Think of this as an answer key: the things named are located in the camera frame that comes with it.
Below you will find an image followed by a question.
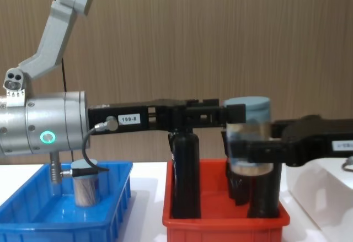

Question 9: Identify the white plastic bin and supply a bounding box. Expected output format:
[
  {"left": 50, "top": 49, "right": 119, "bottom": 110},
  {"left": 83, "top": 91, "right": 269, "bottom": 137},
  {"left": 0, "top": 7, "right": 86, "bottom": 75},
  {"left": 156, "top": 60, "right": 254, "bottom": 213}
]
[{"left": 285, "top": 157, "right": 353, "bottom": 242}]

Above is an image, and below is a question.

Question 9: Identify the blue plastic bin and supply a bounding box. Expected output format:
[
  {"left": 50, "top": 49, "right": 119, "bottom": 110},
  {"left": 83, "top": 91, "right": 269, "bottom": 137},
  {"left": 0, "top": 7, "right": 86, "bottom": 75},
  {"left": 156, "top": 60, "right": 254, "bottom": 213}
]
[{"left": 0, "top": 161, "right": 134, "bottom": 242}]

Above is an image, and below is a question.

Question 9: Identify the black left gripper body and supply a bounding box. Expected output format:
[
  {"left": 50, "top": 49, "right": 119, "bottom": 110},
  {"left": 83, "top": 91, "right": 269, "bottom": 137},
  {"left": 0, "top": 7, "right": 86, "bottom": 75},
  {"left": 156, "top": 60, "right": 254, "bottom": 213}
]
[{"left": 87, "top": 98, "right": 189, "bottom": 136}]

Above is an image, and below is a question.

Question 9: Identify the tall black bottle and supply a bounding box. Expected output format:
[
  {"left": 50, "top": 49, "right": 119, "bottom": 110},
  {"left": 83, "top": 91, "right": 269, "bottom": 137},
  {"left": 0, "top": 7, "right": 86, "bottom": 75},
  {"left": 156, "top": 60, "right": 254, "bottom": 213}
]
[
  {"left": 247, "top": 165, "right": 282, "bottom": 219},
  {"left": 168, "top": 128, "right": 202, "bottom": 219},
  {"left": 226, "top": 167, "right": 253, "bottom": 207}
]

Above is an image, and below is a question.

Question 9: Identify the red plastic bin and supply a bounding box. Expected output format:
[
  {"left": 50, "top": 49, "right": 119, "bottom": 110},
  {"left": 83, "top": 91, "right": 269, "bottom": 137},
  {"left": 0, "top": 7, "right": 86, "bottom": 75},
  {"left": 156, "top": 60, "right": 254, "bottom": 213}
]
[{"left": 162, "top": 159, "right": 291, "bottom": 242}]

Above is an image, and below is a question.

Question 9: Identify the thin dark cable silver plug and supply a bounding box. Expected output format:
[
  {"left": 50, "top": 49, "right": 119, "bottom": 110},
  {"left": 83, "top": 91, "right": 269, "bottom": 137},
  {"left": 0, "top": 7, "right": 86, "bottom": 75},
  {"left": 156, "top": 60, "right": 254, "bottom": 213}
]
[{"left": 60, "top": 116, "right": 119, "bottom": 177}]

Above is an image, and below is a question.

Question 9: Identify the clear jar with grey lid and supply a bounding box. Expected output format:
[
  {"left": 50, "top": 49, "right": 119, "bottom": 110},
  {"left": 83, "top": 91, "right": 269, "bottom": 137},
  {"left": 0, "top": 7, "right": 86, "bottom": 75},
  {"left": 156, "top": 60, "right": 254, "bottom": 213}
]
[
  {"left": 222, "top": 95, "right": 274, "bottom": 177},
  {"left": 70, "top": 158, "right": 101, "bottom": 208}
]

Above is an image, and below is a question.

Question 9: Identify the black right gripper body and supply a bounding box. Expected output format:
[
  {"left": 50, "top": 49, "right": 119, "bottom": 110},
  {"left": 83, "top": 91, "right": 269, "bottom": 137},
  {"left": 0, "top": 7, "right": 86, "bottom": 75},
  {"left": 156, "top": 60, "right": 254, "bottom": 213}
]
[{"left": 280, "top": 114, "right": 353, "bottom": 168}]

